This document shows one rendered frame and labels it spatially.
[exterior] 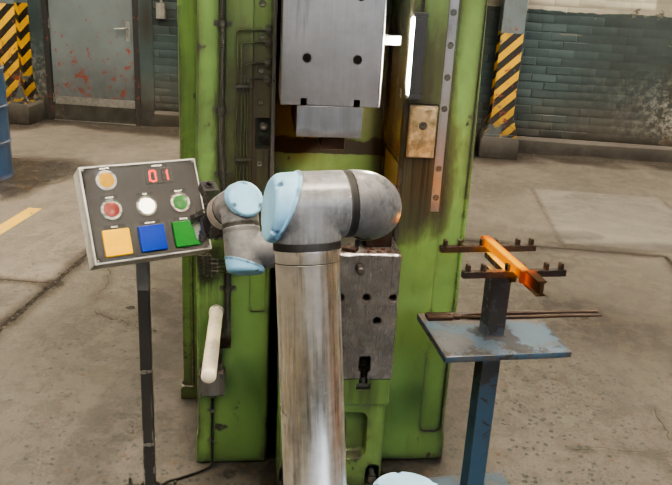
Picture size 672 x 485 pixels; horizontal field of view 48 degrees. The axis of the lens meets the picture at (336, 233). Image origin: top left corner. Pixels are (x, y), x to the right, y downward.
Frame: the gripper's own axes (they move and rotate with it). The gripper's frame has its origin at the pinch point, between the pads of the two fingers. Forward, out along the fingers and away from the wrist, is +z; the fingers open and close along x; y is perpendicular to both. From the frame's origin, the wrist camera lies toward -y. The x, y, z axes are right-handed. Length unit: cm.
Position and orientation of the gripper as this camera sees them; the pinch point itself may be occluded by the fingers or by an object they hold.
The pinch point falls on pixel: (197, 222)
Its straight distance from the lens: 215.8
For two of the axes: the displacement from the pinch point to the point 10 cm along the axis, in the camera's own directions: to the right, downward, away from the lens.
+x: 8.6, -1.2, 4.9
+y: 2.1, 9.7, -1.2
